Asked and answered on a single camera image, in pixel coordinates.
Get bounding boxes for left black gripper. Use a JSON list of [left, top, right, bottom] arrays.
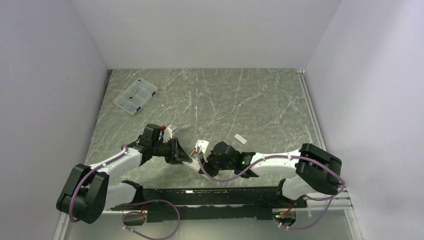
[[151, 137, 192, 165]]

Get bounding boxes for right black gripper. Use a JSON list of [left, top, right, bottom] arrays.
[[198, 149, 235, 177]]

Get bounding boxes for white battery cover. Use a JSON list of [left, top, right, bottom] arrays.
[[234, 133, 247, 145]]

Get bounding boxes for white remote control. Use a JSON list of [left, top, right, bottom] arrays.
[[183, 157, 209, 179]]

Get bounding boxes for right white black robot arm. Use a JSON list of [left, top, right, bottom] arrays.
[[194, 141, 346, 208]]

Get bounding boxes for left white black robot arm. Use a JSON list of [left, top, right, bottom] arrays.
[[55, 123, 192, 224]]

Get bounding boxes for clear plastic organizer box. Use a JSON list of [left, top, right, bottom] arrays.
[[113, 78, 158, 116]]

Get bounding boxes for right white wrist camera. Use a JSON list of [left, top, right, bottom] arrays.
[[194, 139, 210, 161]]

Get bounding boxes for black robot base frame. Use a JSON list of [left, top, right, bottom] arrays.
[[113, 186, 307, 223]]

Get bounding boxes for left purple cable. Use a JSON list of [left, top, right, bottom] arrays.
[[121, 199, 182, 240]]

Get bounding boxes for aluminium rail right edge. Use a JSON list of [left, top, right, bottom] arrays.
[[296, 69, 327, 151]]

